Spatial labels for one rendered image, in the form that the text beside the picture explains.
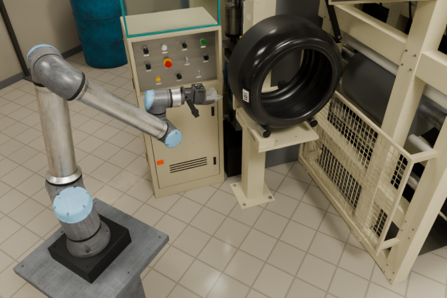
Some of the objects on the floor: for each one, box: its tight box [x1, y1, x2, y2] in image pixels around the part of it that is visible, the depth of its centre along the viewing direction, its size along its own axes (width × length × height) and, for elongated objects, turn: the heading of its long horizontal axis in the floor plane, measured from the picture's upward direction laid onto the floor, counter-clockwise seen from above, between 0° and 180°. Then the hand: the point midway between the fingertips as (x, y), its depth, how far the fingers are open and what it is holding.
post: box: [241, 0, 279, 200], centre depth 209 cm, size 13×13×250 cm
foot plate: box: [229, 181, 275, 210], centre depth 283 cm, size 27×27×2 cm
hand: (219, 98), depth 184 cm, fingers closed
